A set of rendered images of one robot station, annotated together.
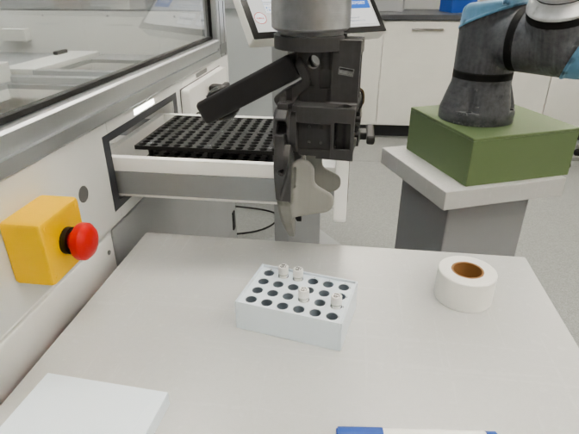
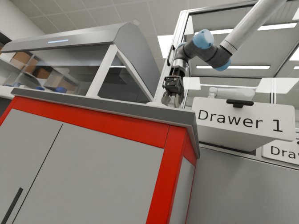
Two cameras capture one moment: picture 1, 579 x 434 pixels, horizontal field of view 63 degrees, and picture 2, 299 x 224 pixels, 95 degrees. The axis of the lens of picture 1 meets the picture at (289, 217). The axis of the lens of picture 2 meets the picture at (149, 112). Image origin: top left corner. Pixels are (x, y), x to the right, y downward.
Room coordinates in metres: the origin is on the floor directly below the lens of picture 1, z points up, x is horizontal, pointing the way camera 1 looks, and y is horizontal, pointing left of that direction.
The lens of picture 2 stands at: (0.59, -0.57, 0.66)
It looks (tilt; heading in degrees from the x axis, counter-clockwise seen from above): 18 degrees up; 108
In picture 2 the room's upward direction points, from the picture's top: 17 degrees clockwise
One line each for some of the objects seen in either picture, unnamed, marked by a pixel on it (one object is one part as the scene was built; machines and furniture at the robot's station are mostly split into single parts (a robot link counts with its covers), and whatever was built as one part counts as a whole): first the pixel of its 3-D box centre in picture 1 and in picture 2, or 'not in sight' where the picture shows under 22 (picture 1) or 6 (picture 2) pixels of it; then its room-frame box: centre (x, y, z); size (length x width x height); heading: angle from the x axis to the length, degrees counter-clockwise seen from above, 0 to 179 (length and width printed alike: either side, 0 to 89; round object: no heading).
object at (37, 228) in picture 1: (50, 238); not in sight; (0.44, 0.25, 0.88); 0.07 x 0.05 x 0.07; 172
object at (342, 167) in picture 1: (344, 152); (236, 116); (0.73, -0.09, 0.87); 0.29 x 0.02 x 0.11; 172
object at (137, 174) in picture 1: (218, 152); (226, 134); (0.75, 0.12, 0.86); 0.40 x 0.26 x 0.06; 82
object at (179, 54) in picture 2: not in sight; (183, 55); (0.49, -0.02, 1.17); 0.09 x 0.08 x 0.11; 131
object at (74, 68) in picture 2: not in sight; (77, 96); (-0.88, 0.79, 1.13); 1.78 x 1.14 x 0.45; 172
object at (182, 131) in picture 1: (222, 150); not in sight; (0.75, 0.11, 0.87); 0.22 x 0.18 x 0.06; 82
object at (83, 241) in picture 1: (78, 240); not in sight; (0.43, 0.22, 0.88); 0.04 x 0.03 x 0.04; 172
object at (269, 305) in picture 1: (298, 304); not in sight; (0.45, -0.01, 0.78); 0.12 x 0.08 x 0.04; 71
